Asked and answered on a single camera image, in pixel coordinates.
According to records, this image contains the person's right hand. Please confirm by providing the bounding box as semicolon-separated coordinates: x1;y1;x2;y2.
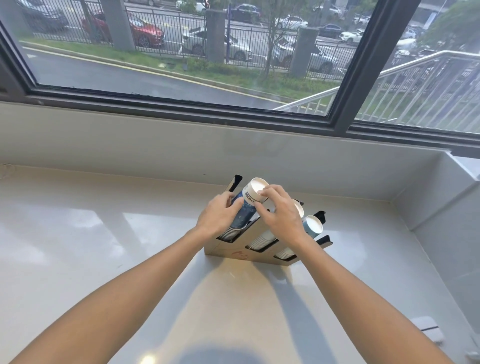
255;184;314;250

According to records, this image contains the person's left hand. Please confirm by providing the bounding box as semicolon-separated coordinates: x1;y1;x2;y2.
195;190;245;241

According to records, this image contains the stack of blue paper cups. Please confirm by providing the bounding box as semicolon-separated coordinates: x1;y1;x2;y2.
217;177;270;242

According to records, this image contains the person's left forearm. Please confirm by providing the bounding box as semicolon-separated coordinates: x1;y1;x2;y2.
10;226;216;364

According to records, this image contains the person's right forearm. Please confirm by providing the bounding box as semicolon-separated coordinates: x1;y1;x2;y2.
295;234;455;364

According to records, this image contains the stack of white paper cups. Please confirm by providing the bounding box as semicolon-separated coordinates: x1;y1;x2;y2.
247;200;305;251

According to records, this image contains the black and white cup holder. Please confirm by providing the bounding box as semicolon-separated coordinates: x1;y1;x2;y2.
204;174;334;268

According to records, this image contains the stack of light-blue-topped paper cups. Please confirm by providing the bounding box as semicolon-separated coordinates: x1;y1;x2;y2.
274;214;324;260

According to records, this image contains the white sedan car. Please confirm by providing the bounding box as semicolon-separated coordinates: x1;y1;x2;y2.
181;29;253;63

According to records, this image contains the silver car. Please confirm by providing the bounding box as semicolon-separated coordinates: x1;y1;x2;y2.
269;37;339;74

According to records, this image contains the grey concrete pillar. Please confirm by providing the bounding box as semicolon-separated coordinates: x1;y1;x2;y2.
100;0;136;52
205;9;227;64
290;27;319;79

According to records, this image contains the thin tree trunk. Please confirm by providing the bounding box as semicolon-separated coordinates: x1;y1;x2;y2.
259;0;286;79

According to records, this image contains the black metal fence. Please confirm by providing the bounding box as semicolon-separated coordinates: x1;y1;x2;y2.
15;0;357;81

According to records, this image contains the red car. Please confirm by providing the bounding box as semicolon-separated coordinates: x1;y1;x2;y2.
80;10;166;49

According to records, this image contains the silver stair handrail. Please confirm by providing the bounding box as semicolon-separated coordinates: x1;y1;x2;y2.
273;49;480;134

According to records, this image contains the dark grey car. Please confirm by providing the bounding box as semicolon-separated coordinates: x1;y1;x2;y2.
16;0;70;33

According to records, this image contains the dark window frame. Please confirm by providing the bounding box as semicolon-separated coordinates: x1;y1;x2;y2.
0;0;480;160

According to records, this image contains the white wall socket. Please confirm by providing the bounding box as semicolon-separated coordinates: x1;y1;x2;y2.
411;316;446;345

